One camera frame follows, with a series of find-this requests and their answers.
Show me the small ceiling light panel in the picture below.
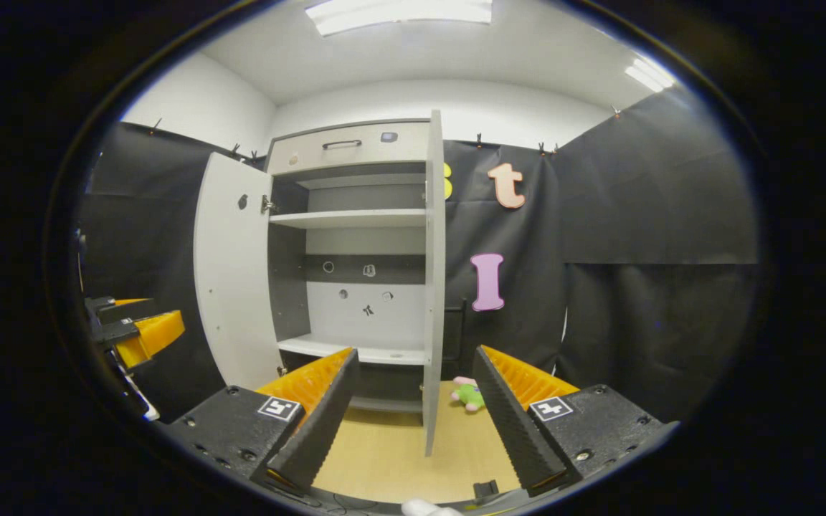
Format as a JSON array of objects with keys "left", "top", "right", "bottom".
[{"left": 623, "top": 57, "right": 675, "bottom": 94}]

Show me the light grey cabinet shelf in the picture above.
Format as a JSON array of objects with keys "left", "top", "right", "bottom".
[
  {"left": 277, "top": 333, "right": 428, "bottom": 366},
  {"left": 268, "top": 209, "right": 428, "bottom": 231}
]

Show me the green and pink plush toy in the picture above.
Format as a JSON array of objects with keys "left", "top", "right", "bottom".
[{"left": 451, "top": 376, "right": 487, "bottom": 413}]

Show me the black backdrop cloth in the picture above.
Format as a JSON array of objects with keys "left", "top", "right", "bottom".
[{"left": 72, "top": 86, "right": 759, "bottom": 424}]

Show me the grey cabinet drawer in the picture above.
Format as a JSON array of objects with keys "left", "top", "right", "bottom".
[{"left": 267, "top": 120, "right": 432, "bottom": 175}]

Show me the long ceiling light panel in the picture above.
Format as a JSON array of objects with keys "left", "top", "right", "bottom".
[{"left": 304, "top": 0, "right": 494, "bottom": 37}]

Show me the grey double-door shoe cabinet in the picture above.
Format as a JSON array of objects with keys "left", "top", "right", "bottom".
[{"left": 193, "top": 109, "right": 447, "bottom": 457}]

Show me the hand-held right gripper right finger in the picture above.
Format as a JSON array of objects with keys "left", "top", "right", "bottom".
[{"left": 473, "top": 345, "right": 679, "bottom": 498}]

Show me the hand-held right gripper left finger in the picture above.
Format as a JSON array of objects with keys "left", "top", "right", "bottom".
[{"left": 157, "top": 348, "right": 361, "bottom": 497}]

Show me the row of backdrop clips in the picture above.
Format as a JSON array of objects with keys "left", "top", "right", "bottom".
[{"left": 149, "top": 106, "right": 622, "bottom": 160}]

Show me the grey cabinet door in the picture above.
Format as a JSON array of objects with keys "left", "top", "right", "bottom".
[
  {"left": 422, "top": 109, "right": 447, "bottom": 457},
  {"left": 193, "top": 152, "right": 285, "bottom": 391}
]

